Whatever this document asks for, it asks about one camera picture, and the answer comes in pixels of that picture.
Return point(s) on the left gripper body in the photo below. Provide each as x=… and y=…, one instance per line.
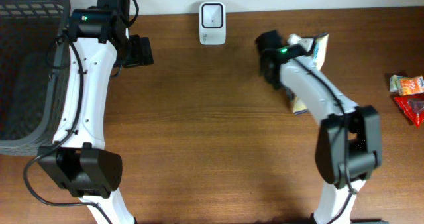
x=138, y=53

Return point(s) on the yellow wet wipes pack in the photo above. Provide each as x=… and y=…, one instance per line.
x=319, y=50

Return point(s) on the green tissue pack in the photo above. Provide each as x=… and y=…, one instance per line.
x=395, y=84

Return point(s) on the orange Kleenex tissue pack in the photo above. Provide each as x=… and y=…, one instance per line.
x=410, y=86

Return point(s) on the red snack bag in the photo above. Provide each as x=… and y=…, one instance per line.
x=412, y=106

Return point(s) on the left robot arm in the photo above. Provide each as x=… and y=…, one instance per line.
x=100, y=45

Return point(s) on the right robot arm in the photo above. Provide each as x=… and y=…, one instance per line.
x=349, y=144

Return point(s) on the white barcode scanner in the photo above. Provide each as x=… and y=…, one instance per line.
x=212, y=23

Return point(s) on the grey plastic shopping basket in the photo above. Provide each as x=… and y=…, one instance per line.
x=34, y=77

